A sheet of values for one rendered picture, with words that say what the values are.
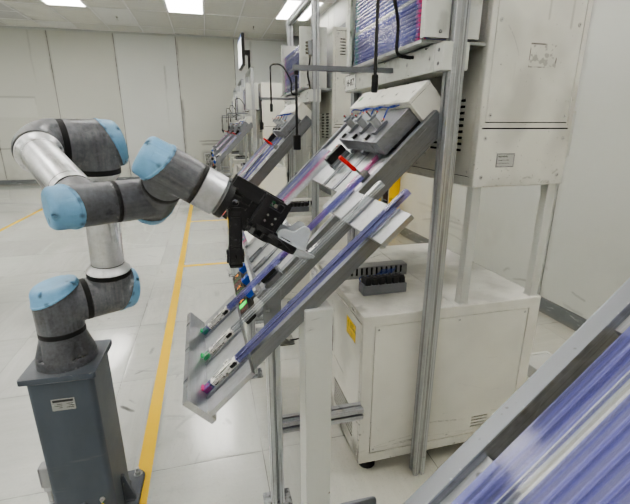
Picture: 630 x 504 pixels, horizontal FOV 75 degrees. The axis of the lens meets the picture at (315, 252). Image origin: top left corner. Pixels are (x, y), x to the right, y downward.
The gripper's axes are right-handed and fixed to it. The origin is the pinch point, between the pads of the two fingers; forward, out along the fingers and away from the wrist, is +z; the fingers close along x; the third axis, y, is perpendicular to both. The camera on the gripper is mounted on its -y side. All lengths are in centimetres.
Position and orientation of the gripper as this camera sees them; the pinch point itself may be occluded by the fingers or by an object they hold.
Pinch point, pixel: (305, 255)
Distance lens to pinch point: 82.3
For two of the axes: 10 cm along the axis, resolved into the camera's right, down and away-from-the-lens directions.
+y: 5.2, -8.5, -1.1
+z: 8.1, 4.5, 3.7
